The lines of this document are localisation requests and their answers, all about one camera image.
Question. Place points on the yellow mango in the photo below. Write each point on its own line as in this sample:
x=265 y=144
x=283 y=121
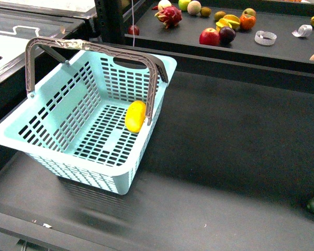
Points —
x=135 y=116

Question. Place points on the light blue plastic basket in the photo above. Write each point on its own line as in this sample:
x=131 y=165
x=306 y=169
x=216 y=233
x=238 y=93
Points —
x=73 y=120

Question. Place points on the green red mango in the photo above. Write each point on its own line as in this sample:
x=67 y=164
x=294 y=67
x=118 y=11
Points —
x=249 y=11

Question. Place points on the small red fruit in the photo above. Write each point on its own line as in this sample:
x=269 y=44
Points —
x=133 y=30

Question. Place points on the red apple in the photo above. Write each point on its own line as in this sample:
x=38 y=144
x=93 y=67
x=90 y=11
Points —
x=209 y=36

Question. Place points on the pink dragon fruit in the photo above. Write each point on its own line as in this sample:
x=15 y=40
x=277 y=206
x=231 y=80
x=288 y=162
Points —
x=169 y=16

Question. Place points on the dark purple plum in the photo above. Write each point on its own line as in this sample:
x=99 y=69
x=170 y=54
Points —
x=227 y=35

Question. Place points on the white onion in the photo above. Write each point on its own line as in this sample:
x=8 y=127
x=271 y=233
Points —
x=163 y=4

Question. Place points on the beige round melon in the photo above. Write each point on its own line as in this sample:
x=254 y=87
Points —
x=194 y=7

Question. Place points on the brown kiwi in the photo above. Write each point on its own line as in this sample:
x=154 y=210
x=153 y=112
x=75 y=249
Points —
x=218 y=15
x=205 y=12

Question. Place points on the green apple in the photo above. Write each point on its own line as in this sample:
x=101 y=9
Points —
x=183 y=4

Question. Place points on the yellow star fruit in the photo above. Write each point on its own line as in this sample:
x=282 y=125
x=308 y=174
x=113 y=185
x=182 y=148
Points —
x=229 y=20

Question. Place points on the orange persimmon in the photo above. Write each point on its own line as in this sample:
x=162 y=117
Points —
x=247 y=22

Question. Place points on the clear tape roll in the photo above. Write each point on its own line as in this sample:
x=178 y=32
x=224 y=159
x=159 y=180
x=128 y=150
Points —
x=265 y=38

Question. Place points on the crumpled silver tape piece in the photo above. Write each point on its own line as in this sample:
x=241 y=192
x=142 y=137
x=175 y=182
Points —
x=303 y=31

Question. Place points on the glass top chest freezer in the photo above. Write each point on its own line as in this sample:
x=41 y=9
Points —
x=16 y=29

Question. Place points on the black upright shelf post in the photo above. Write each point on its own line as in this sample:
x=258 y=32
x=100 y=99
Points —
x=110 y=20

